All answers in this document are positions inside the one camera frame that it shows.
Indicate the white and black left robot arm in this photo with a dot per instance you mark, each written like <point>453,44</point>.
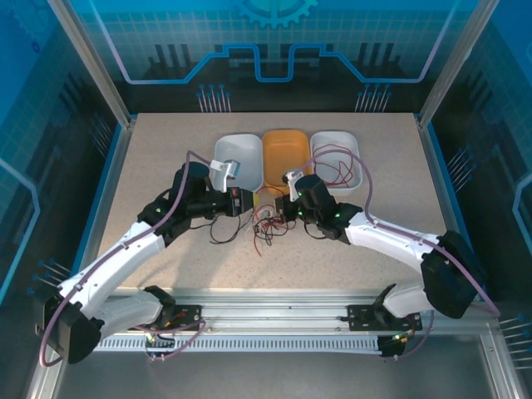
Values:
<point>124,255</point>

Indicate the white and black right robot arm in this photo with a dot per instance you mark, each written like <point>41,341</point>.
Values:
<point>386,240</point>

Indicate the white plastic bin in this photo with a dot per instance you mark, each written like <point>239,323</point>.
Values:
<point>332,139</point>
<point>247,158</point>

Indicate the orange plastic bin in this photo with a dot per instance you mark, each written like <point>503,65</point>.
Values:
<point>287,158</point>

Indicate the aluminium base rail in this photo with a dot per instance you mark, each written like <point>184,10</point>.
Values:
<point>270,311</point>

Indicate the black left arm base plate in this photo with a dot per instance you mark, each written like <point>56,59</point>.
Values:
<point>189,316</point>

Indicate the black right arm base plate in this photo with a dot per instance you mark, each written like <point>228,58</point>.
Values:
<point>361,318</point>

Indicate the aluminium frame post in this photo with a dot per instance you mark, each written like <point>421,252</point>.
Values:
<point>89,62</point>
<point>457,62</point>

